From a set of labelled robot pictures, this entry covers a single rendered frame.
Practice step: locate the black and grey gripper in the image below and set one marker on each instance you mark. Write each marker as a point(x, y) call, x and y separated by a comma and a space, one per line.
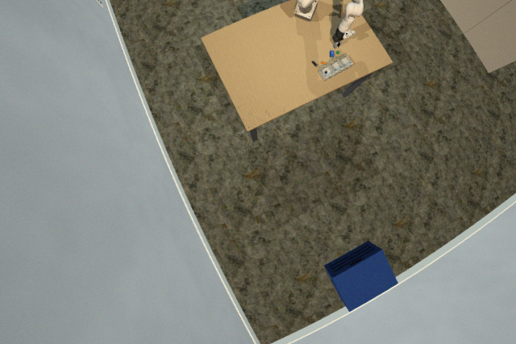
point(341, 33)

